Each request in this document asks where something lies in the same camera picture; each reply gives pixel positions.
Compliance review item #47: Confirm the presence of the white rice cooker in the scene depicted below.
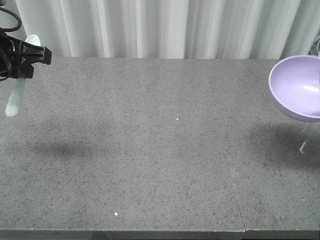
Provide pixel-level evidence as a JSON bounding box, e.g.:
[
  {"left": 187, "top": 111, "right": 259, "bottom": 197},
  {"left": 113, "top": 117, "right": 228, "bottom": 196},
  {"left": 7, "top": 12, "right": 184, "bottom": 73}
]
[{"left": 308, "top": 35, "right": 320, "bottom": 57}]

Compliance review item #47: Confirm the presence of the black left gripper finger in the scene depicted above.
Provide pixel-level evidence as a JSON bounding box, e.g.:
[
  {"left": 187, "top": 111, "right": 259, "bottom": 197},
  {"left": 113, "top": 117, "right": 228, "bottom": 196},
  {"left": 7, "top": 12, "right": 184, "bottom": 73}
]
[
  {"left": 21, "top": 42, "right": 52, "bottom": 65},
  {"left": 13, "top": 64, "right": 34, "bottom": 79}
]

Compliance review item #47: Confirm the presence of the white pleated curtain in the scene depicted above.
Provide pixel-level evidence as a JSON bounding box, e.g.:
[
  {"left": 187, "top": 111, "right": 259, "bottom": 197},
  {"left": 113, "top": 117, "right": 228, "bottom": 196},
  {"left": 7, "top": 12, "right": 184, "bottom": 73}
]
[{"left": 3, "top": 0, "right": 320, "bottom": 60}]

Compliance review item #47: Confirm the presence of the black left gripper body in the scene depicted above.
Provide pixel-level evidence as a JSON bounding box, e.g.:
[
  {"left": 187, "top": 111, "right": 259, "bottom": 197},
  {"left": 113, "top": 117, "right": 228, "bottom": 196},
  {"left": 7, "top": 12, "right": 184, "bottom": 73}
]
[{"left": 0, "top": 31, "right": 25, "bottom": 80}]

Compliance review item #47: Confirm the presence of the purple plastic bowl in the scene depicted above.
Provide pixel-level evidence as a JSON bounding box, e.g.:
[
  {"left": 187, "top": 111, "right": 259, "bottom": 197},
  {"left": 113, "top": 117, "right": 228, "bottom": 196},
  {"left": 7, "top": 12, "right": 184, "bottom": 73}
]
[{"left": 268, "top": 55, "right": 320, "bottom": 123}]

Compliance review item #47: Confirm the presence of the pale green plastic spoon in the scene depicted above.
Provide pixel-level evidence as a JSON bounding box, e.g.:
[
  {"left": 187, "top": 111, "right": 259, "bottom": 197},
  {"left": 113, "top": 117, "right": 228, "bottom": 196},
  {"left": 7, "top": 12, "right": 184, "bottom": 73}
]
[{"left": 0, "top": 49, "right": 26, "bottom": 118}]

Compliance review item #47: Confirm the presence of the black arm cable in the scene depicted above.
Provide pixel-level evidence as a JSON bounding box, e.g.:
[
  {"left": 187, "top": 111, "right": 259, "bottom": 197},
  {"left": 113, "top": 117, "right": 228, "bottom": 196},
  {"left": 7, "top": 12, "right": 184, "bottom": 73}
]
[{"left": 0, "top": 6, "right": 23, "bottom": 33}]

